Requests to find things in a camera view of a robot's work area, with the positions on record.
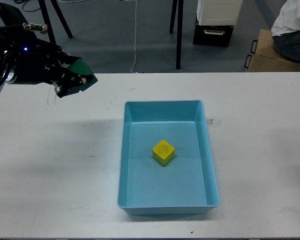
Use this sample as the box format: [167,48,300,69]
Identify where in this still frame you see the black tripod legs left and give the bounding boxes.
[38,0,74,48]

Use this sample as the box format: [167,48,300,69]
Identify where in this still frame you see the black tripod legs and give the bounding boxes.
[169,0,184,70]
[38,0,74,48]

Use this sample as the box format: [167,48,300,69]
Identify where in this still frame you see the yellow wooden block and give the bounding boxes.
[152,139,176,167]

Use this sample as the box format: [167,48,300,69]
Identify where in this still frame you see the light blue plastic box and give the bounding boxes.
[117,100,220,215]

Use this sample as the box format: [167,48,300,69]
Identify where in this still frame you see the white cable on floor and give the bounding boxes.
[58,0,144,74]

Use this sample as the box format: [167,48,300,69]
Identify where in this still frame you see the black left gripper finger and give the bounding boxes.
[51,69,91,98]
[56,48,80,67]

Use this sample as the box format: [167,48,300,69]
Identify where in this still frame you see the cardboard box with handles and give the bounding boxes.
[244,29,300,72]

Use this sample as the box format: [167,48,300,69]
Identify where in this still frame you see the green wooden block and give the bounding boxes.
[67,58,98,95]

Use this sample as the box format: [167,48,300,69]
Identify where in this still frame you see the black tripod legs right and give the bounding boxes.
[169,0,184,70]

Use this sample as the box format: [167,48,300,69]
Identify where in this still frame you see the seated person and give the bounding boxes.
[271,0,300,62]

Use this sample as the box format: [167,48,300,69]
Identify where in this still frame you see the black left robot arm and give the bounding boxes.
[0,0,98,98]

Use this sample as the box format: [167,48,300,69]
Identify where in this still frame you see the cream white appliance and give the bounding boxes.
[196,0,243,26]

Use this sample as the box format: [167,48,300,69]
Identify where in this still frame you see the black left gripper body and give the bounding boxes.
[13,43,65,85]

